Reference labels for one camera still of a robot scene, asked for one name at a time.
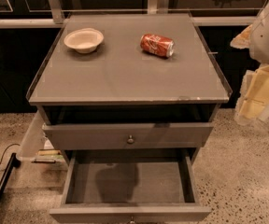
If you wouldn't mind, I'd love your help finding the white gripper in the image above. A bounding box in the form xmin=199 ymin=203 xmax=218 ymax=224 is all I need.
xmin=230 ymin=25 xmax=269 ymax=125

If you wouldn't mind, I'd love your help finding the grey drawer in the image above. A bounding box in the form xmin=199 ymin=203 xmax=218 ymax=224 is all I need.
xmin=43 ymin=122 xmax=213 ymax=150
xmin=50 ymin=149 xmax=211 ymax=224

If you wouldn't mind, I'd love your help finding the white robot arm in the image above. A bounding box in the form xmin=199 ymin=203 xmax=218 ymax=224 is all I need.
xmin=230 ymin=3 xmax=269 ymax=125

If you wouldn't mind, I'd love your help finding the grey drawer cabinet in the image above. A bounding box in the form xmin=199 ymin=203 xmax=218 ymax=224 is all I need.
xmin=26 ymin=12 xmax=234 ymax=161

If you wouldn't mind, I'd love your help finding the grey top drawer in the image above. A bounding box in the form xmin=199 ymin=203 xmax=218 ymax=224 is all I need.
xmin=43 ymin=122 xmax=213 ymax=150

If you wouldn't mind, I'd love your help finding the red soda can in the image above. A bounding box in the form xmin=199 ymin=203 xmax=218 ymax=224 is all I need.
xmin=140 ymin=34 xmax=174 ymax=58

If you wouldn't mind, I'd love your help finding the black metal frame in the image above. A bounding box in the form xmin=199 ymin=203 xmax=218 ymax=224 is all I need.
xmin=0 ymin=153 xmax=21 ymax=200

